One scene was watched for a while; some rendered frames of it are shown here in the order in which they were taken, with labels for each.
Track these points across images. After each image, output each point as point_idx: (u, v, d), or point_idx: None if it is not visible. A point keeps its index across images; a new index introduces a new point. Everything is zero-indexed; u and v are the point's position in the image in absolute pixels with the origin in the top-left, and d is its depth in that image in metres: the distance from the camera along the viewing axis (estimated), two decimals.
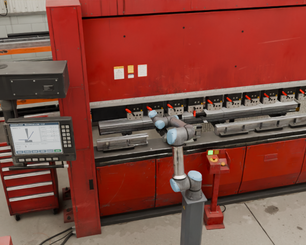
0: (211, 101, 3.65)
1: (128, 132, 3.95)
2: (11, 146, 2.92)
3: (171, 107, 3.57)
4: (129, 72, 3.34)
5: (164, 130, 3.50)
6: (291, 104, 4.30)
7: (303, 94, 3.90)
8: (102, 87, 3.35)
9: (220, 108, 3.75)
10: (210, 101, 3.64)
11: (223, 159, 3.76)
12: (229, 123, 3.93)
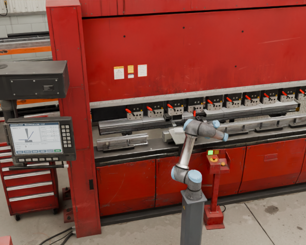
0: (211, 101, 3.65)
1: (128, 132, 3.95)
2: (11, 146, 2.92)
3: (171, 107, 3.57)
4: (129, 72, 3.34)
5: None
6: (291, 104, 4.30)
7: (303, 94, 3.90)
8: (102, 87, 3.35)
9: (220, 108, 3.75)
10: (210, 101, 3.64)
11: (223, 159, 3.76)
12: (229, 123, 3.93)
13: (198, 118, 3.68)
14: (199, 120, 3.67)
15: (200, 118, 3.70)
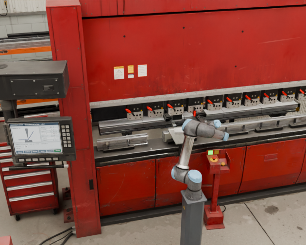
0: (211, 101, 3.65)
1: (128, 132, 3.95)
2: (11, 146, 2.92)
3: (171, 107, 3.57)
4: (129, 72, 3.34)
5: None
6: (291, 104, 4.30)
7: (303, 94, 3.90)
8: (102, 87, 3.35)
9: (220, 108, 3.75)
10: (210, 101, 3.64)
11: (223, 159, 3.76)
12: (229, 123, 3.93)
13: (198, 118, 3.64)
14: (199, 120, 3.63)
15: (201, 118, 3.65)
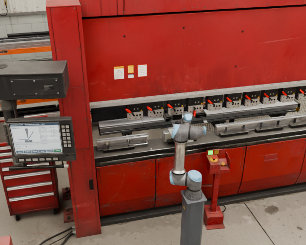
0: (211, 101, 3.65)
1: (128, 132, 3.95)
2: (11, 146, 2.92)
3: (171, 107, 3.57)
4: (129, 72, 3.34)
5: None
6: (291, 104, 4.30)
7: (303, 94, 3.90)
8: (102, 87, 3.35)
9: (220, 108, 3.75)
10: (210, 101, 3.64)
11: (223, 159, 3.76)
12: (229, 123, 3.93)
13: None
14: None
15: None
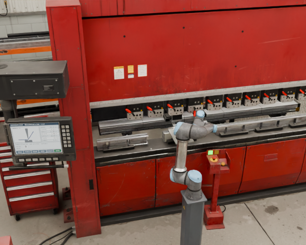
0: (211, 101, 3.65)
1: (128, 132, 3.95)
2: (11, 146, 2.92)
3: (171, 107, 3.57)
4: (129, 72, 3.34)
5: None
6: (291, 104, 4.30)
7: (303, 94, 3.90)
8: (102, 87, 3.35)
9: (220, 108, 3.75)
10: (210, 101, 3.64)
11: (223, 159, 3.76)
12: (229, 123, 3.93)
13: None
14: None
15: None
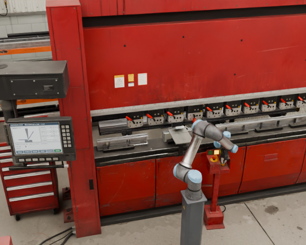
0: (210, 109, 3.69)
1: (128, 132, 3.95)
2: (11, 146, 2.92)
3: (171, 115, 3.61)
4: (129, 81, 3.38)
5: (221, 152, 3.66)
6: None
7: (302, 101, 3.93)
8: (102, 96, 3.39)
9: (220, 115, 3.79)
10: (209, 109, 3.68)
11: (223, 159, 3.76)
12: (229, 123, 3.93)
13: (228, 155, 3.59)
14: (228, 153, 3.60)
15: (225, 155, 3.59)
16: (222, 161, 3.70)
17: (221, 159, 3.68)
